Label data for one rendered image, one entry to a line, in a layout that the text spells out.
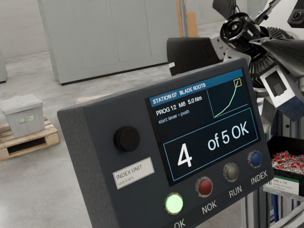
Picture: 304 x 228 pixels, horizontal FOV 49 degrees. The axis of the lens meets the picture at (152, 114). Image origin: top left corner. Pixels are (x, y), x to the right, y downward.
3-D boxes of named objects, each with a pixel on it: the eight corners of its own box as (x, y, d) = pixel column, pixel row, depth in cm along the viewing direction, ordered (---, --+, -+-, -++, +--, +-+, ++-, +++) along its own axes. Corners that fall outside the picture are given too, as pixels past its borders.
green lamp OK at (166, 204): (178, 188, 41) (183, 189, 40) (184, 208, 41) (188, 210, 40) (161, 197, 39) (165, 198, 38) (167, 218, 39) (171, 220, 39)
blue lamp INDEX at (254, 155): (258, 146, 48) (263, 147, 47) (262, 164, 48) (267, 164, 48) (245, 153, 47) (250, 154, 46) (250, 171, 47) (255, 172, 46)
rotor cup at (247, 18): (229, 58, 128) (209, 41, 120) (249, 26, 127) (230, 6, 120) (257, 67, 117) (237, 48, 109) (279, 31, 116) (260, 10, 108)
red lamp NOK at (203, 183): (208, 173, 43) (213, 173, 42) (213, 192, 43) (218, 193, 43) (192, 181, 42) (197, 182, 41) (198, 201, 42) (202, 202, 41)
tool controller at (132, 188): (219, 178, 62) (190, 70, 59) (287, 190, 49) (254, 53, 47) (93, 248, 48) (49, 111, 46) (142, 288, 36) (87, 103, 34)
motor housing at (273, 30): (238, 87, 140) (220, 73, 132) (260, 39, 141) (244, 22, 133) (287, 96, 121) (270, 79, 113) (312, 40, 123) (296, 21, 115)
